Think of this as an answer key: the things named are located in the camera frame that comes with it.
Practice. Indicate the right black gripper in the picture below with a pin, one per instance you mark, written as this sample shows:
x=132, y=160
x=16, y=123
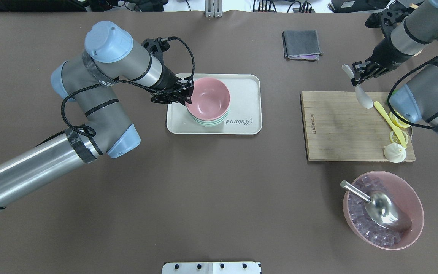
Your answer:
x=383, y=53

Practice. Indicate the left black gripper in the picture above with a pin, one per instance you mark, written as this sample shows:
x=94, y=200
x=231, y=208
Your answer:
x=169, y=81

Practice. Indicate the small pink bowl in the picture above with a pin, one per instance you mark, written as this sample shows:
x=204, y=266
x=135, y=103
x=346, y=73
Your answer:
x=210, y=99

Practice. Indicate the white ceramic spoon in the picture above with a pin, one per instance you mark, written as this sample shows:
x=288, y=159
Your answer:
x=361, y=95

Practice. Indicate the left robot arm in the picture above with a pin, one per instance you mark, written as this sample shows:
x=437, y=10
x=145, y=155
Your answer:
x=96, y=121

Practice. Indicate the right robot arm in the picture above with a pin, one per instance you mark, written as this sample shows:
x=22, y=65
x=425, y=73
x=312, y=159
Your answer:
x=407, y=31

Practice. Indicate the lower green bowls stack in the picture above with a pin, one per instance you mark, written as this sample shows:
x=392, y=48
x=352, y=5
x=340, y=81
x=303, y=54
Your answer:
x=209, y=123

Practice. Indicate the large pink bowl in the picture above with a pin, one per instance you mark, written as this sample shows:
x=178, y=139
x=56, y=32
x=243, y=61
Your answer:
x=407, y=200

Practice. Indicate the bamboo cutting board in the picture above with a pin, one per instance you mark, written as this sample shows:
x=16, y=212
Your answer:
x=338, y=128

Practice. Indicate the cream rabbit tray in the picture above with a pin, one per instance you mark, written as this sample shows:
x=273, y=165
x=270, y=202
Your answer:
x=245, y=113

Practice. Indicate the upper lemon slice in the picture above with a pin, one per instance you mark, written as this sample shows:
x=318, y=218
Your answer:
x=396, y=121

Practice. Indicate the lemon slice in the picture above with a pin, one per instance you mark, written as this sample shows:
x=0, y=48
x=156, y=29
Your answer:
x=394, y=139
x=396, y=121

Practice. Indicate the folded grey cloth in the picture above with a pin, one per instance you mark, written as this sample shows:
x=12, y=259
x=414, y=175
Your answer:
x=302, y=44

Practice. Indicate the yellow plastic knife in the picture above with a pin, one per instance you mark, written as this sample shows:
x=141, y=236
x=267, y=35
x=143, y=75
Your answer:
x=378, y=106

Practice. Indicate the lower lemon slice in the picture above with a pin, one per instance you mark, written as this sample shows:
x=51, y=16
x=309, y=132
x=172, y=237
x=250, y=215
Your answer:
x=394, y=139

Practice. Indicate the white toy bun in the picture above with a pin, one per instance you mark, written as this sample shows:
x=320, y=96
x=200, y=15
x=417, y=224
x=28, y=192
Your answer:
x=395, y=153

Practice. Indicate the clear ice cubes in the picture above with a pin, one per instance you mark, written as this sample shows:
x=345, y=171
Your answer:
x=368, y=229

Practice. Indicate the metal ice scoop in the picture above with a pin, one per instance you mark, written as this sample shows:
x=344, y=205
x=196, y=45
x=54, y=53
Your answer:
x=381, y=209

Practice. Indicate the aluminium frame post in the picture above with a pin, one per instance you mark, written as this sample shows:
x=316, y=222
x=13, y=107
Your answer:
x=213, y=8

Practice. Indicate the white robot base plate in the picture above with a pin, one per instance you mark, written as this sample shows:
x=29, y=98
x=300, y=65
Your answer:
x=218, y=267

